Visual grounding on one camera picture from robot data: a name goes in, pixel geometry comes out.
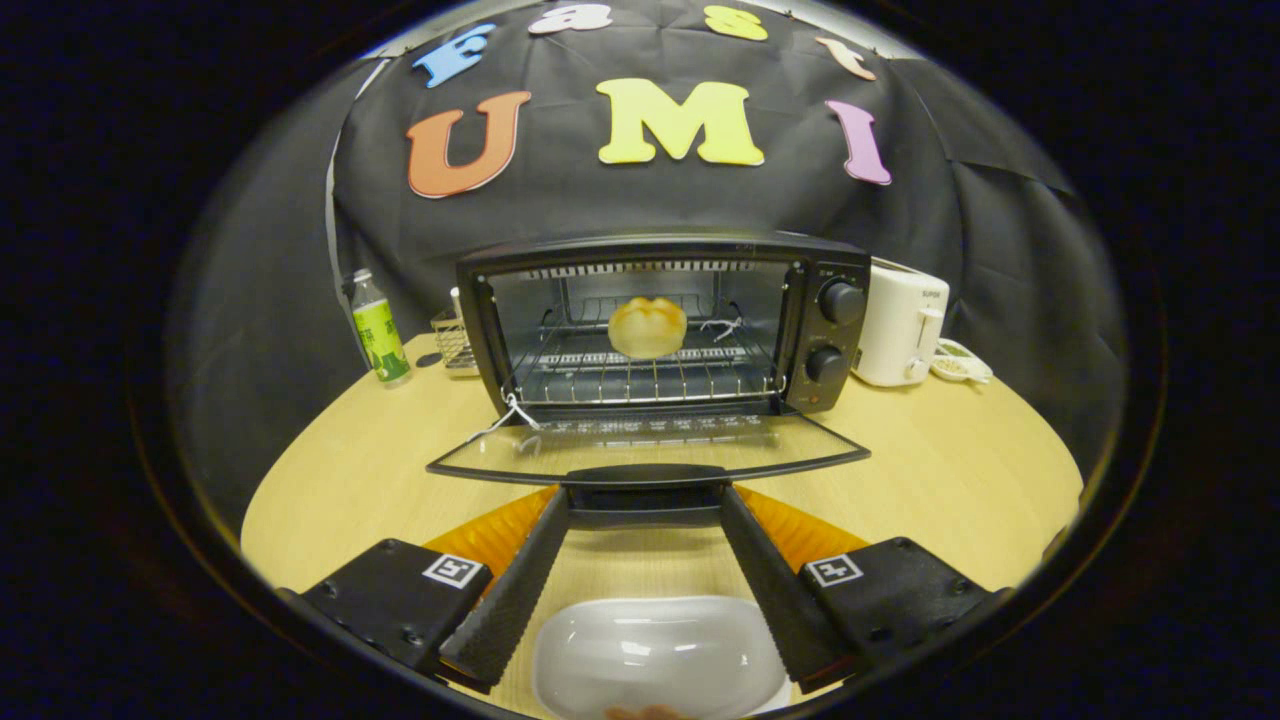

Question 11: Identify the white pop-up toaster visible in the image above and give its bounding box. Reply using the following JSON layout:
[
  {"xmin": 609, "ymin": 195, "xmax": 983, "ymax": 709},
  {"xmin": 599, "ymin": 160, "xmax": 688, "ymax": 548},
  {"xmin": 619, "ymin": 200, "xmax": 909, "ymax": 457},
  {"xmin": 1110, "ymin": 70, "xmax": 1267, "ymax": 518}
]
[{"xmin": 852, "ymin": 257, "xmax": 951, "ymax": 388}]

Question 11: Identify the small wire basket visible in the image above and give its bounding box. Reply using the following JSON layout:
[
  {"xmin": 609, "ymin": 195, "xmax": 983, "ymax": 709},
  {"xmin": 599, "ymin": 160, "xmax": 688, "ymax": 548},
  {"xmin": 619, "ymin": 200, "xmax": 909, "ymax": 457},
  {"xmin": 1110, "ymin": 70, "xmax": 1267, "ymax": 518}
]
[{"xmin": 431, "ymin": 288, "xmax": 479, "ymax": 376}]

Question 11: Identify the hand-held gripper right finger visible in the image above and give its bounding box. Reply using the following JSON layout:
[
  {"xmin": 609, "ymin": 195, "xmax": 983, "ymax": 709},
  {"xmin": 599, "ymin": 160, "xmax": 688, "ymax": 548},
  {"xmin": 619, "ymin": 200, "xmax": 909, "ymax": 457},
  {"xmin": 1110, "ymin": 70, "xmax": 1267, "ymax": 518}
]
[{"xmin": 720, "ymin": 485, "xmax": 1001, "ymax": 694}]

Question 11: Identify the golden bread bun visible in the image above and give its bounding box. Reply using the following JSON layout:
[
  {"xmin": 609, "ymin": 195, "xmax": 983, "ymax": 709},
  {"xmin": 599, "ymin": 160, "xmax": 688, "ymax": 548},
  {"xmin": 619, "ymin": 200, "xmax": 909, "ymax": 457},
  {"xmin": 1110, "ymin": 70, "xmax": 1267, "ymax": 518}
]
[{"xmin": 607, "ymin": 296, "xmax": 689, "ymax": 361}]

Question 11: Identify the white divided snack dish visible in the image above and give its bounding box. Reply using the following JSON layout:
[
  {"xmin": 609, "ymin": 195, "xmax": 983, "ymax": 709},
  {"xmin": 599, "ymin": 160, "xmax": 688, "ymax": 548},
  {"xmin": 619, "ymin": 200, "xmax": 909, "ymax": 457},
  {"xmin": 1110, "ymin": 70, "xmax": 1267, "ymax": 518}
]
[{"xmin": 930, "ymin": 338, "xmax": 994, "ymax": 386}]

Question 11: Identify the white square plate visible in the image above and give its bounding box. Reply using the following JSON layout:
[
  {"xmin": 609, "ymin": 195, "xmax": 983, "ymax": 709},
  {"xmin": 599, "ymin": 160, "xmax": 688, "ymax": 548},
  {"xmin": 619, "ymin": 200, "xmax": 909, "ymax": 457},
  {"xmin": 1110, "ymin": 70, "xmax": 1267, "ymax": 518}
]
[{"xmin": 532, "ymin": 596, "xmax": 791, "ymax": 719}]

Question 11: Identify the green label water bottle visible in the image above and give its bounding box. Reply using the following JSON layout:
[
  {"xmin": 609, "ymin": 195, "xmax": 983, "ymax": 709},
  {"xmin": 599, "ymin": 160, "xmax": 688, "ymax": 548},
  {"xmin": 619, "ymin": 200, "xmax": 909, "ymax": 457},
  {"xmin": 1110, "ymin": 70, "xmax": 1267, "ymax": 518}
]
[{"xmin": 350, "ymin": 268, "xmax": 413, "ymax": 388}]

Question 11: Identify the white string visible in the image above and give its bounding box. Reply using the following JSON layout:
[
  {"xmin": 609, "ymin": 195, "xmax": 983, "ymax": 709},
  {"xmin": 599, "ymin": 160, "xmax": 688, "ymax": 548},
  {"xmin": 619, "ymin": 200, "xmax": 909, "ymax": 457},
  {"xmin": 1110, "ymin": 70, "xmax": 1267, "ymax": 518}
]
[{"xmin": 465, "ymin": 393, "xmax": 541, "ymax": 441}]

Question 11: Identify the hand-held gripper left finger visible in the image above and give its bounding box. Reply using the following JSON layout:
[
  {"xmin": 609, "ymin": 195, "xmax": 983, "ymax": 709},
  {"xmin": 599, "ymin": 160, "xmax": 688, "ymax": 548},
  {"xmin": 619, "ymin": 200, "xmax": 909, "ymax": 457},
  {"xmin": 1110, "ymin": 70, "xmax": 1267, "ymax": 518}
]
[{"xmin": 300, "ymin": 487, "xmax": 571, "ymax": 694}]

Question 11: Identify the black toaster oven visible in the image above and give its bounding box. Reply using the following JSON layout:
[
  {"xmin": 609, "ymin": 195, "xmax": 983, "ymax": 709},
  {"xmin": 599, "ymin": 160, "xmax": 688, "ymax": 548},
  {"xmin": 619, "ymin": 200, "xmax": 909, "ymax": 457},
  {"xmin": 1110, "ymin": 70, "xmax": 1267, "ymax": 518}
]
[{"xmin": 425, "ymin": 232, "xmax": 873, "ymax": 526}]

